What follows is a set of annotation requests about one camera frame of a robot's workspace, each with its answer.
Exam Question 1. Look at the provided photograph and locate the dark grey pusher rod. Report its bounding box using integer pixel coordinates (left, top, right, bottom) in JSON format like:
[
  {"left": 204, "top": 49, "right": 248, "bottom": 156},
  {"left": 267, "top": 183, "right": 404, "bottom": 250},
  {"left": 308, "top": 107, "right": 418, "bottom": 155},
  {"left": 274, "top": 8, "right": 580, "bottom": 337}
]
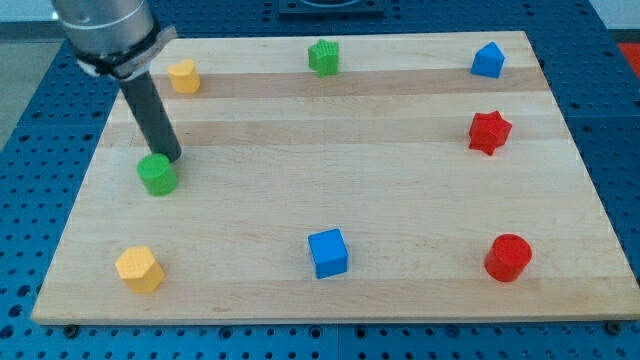
[{"left": 120, "top": 71, "right": 182, "bottom": 162}]

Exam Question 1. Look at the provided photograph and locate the green cylinder block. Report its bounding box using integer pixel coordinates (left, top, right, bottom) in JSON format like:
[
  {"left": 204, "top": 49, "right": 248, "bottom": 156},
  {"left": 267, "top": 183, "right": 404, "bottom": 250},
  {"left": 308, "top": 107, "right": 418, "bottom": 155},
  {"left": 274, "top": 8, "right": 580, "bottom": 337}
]
[{"left": 136, "top": 153, "right": 178, "bottom": 196}]

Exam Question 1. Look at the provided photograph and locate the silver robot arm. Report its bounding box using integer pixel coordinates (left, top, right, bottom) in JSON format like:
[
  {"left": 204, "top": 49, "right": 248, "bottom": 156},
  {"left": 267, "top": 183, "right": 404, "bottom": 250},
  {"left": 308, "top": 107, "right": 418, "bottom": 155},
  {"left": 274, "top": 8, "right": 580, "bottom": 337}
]
[{"left": 52, "top": 0, "right": 182, "bottom": 162}]

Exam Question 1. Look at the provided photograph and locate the yellow hexagon block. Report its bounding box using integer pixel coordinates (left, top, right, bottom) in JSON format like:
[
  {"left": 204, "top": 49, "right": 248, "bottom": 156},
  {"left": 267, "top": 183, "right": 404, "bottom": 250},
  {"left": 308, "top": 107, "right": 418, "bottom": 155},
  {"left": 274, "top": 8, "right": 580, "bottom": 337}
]
[{"left": 115, "top": 246, "right": 166, "bottom": 293}]

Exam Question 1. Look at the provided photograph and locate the yellow heart block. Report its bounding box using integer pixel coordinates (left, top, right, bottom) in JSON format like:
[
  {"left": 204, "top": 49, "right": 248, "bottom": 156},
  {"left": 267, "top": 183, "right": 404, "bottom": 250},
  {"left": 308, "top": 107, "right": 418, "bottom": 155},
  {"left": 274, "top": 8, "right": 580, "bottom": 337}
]
[{"left": 167, "top": 59, "right": 201, "bottom": 95}]

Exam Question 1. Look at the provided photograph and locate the wooden board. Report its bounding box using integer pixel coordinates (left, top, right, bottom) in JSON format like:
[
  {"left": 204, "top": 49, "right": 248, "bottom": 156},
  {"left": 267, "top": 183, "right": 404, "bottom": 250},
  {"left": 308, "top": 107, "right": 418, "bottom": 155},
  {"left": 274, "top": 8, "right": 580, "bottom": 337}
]
[{"left": 32, "top": 31, "right": 639, "bottom": 325}]

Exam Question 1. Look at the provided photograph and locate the green star block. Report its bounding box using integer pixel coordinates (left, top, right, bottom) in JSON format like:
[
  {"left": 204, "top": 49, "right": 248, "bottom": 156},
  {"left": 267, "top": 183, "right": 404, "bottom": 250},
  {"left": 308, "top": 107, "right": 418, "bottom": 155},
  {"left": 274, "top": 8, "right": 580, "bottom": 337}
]
[{"left": 307, "top": 39, "right": 339, "bottom": 77}]

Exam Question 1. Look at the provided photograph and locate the blue cube block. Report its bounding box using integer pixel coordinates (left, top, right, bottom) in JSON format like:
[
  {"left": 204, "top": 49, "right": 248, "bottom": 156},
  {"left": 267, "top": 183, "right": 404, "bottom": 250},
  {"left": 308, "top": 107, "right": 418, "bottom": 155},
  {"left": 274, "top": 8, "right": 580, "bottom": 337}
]
[{"left": 308, "top": 228, "right": 349, "bottom": 279}]

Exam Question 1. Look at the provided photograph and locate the red star block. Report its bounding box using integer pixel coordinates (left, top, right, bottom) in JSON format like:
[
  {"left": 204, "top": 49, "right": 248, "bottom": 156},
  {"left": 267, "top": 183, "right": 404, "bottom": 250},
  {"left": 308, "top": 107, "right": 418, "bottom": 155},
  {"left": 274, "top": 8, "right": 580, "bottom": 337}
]
[{"left": 468, "top": 111, "right": 512, "bottom": 156}]

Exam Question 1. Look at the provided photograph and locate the blue pentagon block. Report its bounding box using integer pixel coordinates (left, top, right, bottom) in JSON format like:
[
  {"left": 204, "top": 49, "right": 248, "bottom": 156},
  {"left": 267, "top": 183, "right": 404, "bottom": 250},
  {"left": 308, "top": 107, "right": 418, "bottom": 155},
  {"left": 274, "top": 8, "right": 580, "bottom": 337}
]
[{"left": 470, "top": 42, "right": 505, "bottom": 78}]

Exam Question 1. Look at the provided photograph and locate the red cylinder block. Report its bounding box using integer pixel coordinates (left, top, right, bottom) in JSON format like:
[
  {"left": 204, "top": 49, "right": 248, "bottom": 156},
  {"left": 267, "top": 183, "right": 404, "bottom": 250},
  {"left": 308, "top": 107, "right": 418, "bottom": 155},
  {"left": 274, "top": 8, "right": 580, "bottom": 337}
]
[{"left": 484, "top": 233, "right": 533, "bottom": 282}]

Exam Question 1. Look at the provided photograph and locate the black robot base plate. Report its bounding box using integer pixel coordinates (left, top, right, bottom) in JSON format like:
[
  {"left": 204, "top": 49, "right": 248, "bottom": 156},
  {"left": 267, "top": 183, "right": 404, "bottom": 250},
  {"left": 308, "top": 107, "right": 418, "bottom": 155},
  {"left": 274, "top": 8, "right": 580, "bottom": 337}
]
[{"left": 278, "top": 0, "right": 385, "bottom": 19}]

